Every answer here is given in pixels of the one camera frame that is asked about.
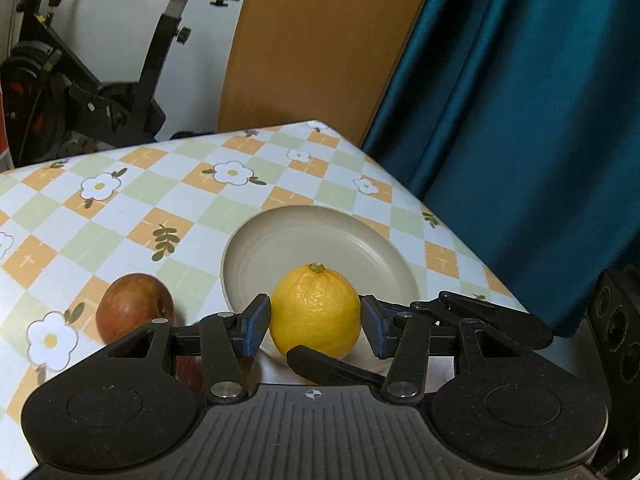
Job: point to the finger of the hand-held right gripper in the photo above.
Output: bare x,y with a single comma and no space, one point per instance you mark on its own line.
320,365
500,316

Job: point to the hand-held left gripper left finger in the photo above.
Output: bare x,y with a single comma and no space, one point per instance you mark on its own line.
257,322

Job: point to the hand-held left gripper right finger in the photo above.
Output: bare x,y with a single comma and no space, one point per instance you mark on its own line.
377,327

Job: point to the yellow lemon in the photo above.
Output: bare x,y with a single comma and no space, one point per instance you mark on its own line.
315,310

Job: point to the beige plate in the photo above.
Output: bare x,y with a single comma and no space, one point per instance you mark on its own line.
310,240

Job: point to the red apple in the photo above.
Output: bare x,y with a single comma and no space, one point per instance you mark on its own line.
132,305

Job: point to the checked floral tablecloth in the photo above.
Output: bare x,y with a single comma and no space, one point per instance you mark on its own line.
165,195

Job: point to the teal curtain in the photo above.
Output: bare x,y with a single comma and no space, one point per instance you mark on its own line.
525,125

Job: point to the black exercise bike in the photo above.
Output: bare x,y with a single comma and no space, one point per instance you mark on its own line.
115,105

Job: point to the wooden board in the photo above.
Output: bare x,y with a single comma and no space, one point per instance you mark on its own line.
320,45

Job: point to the pink printed plant backdrop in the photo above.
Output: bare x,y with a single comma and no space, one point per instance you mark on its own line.
4,135

